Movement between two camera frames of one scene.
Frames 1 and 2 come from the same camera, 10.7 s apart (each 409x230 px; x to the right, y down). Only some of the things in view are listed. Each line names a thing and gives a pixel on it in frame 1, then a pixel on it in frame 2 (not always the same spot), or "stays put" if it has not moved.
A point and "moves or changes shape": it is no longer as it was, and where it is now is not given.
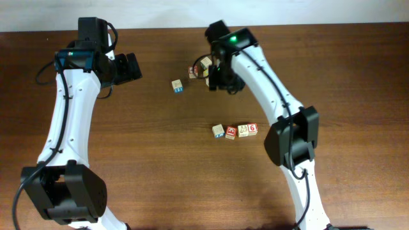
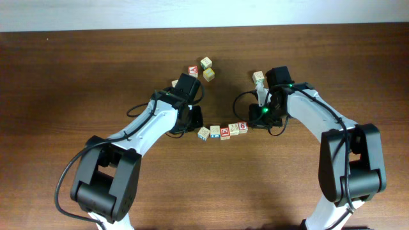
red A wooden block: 193,75 stays put
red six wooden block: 252,128 -> 243,127
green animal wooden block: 243,130 -> 234,129
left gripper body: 124,73 -> 193,120
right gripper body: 222,77 -> 264,116
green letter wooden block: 206,62 stays put
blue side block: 218,131 moves or changes shape
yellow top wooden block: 206,72 stays put
